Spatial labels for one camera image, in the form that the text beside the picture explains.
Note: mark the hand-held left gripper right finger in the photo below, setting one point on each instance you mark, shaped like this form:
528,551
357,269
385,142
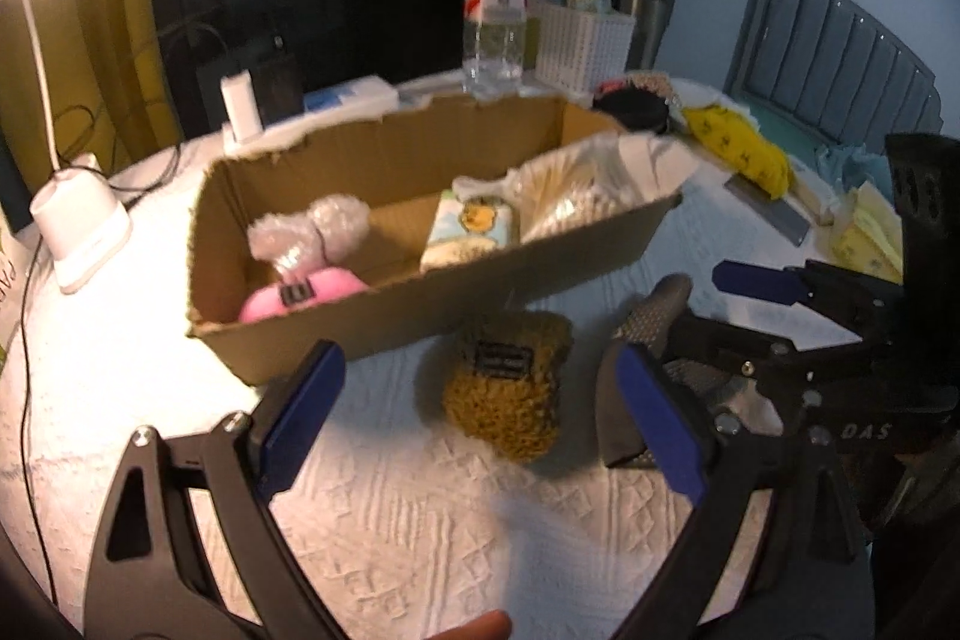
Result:
664,419

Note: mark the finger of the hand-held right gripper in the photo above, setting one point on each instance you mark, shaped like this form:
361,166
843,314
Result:
754,281
720,344

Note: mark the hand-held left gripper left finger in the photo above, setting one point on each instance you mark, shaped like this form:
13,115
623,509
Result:
300,415

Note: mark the grey knit glove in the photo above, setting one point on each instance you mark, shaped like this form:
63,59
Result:
660,310

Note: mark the brown knitted pouch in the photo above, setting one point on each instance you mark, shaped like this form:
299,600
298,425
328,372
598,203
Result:
502,415

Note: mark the long cardboard box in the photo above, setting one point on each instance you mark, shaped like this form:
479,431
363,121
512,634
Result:
450,310

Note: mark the clear fluffy plastic ball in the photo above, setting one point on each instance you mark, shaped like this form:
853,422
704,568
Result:
337,224

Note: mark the clear plastic bag of swabs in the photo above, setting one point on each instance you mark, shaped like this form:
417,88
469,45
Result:
570,190

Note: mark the cartoon print tissue pack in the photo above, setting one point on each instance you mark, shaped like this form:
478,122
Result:
465,235

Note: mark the person's left hand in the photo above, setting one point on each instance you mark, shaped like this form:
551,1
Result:
476,626

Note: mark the grey flat notebook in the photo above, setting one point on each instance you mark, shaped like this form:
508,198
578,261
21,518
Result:
769,209

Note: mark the pale yellow tissue packs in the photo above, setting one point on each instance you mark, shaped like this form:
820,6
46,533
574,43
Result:
870,235

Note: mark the yellow printed packet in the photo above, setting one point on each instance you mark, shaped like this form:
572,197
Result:
739,149

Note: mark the black round pouch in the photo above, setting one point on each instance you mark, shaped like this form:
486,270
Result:
630,111

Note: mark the stainless steel cup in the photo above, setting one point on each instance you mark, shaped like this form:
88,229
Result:
645,25

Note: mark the white desk lamp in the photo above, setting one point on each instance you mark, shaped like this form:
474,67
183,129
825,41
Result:
82,227

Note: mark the white woven basket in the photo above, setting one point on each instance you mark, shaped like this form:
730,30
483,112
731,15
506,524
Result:
581,48

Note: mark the white charger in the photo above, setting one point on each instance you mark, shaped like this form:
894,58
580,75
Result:
241,108

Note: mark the paper towel roll pack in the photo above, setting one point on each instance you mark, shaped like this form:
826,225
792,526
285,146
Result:
7,295

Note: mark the blue and white box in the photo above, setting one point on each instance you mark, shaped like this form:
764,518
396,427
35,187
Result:
345,99

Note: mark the black power adapter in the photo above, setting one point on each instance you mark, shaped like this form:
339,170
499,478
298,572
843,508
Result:
277,78

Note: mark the clear water bottle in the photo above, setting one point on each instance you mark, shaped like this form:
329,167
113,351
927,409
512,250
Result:
491,48

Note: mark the yellow curtain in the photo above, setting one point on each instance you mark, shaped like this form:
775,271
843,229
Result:
139,10

